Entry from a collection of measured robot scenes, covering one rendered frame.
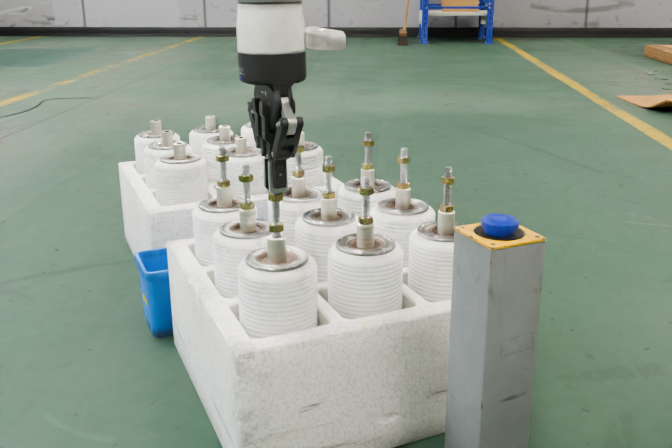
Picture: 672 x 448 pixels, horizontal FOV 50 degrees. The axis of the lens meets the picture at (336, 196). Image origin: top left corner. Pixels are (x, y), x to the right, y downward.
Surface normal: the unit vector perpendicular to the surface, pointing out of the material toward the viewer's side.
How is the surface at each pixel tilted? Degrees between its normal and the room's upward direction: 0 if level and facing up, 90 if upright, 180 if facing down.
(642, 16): 90
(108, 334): 0
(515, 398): 90
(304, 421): 90
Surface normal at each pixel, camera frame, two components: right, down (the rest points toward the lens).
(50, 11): -0.07, 0.29
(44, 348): 0.00, -0.96
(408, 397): 0.40, 0.26
